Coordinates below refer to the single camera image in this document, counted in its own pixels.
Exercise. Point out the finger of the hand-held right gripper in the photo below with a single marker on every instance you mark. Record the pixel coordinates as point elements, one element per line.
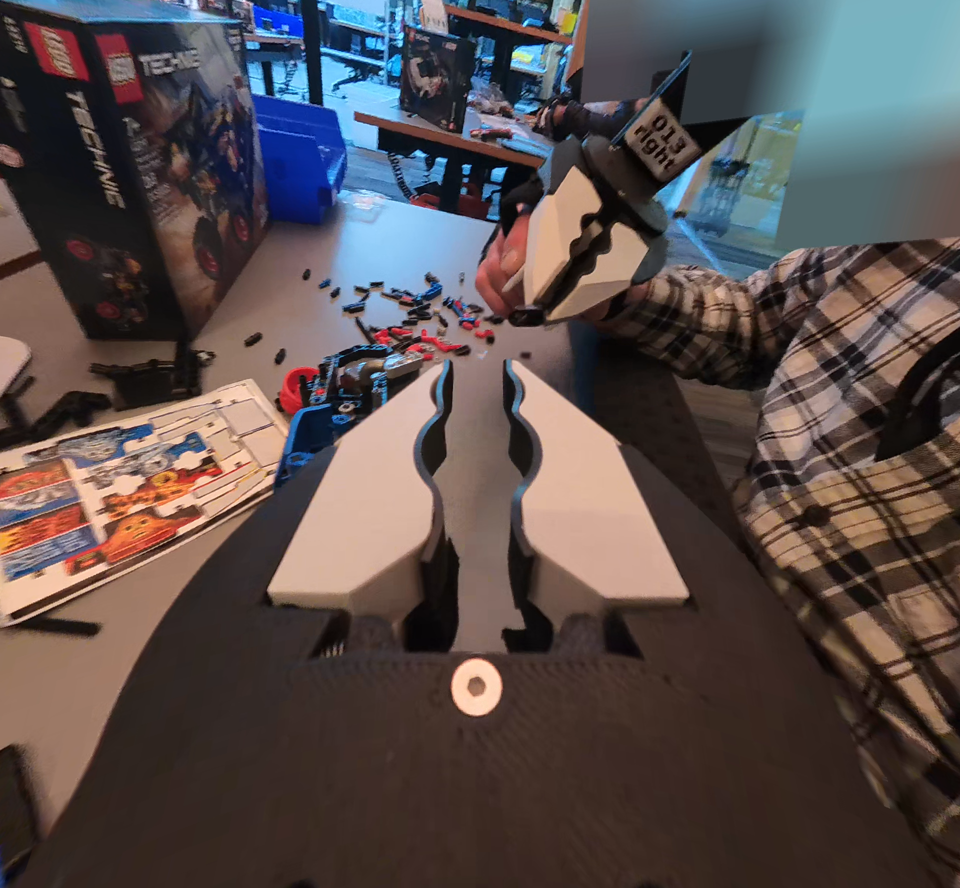
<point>551,243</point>
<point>611,273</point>

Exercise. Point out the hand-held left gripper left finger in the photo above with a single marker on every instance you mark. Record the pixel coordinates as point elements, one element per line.
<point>360,520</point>

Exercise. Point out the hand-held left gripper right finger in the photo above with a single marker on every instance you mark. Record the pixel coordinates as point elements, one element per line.
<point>600,520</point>

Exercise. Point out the small black toy connector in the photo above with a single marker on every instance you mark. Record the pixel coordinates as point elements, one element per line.
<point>527,316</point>

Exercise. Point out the blue and black toy chassis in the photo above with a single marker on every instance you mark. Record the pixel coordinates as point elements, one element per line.
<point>307,438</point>

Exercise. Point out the grey desk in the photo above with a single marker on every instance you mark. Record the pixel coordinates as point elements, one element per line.
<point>405,243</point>

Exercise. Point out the person's right hand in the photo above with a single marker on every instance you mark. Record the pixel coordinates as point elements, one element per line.
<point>495,277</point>

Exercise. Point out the black dimpled pad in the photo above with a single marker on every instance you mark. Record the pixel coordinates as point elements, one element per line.
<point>645,423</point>

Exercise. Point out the scatter of small toy pins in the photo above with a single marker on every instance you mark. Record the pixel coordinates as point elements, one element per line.
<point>427,294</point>

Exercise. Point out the pile of red toy parts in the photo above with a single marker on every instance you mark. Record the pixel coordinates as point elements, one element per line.
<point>495,109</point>

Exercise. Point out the red toy wheel rim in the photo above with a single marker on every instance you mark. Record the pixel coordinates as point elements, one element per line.
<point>295,389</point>

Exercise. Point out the wood-edged work table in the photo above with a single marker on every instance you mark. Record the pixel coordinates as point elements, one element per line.
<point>420,129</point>

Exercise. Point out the toy car set box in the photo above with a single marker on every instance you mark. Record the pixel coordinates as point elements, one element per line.
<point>439,78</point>

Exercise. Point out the orange top table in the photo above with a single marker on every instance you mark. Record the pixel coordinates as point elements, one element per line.
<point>495,16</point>

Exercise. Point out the colourful sticker sheet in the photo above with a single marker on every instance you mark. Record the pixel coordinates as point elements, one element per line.
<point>112,498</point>

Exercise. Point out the black toy subassembly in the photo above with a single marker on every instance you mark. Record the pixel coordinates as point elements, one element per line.
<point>150,378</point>

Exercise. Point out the person's plaid shirt torso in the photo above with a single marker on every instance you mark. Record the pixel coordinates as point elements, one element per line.
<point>862,528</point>

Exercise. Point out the blue plastic bin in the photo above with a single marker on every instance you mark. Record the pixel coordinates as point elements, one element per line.
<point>300,160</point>

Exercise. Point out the black angled toy beam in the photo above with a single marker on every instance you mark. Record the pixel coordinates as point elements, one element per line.
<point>71,408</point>
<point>15,423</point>

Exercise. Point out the black toy axle rod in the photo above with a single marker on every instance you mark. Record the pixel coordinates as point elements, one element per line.
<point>60,627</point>

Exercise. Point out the toy truck set box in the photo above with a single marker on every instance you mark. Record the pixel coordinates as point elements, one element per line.
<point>112,190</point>

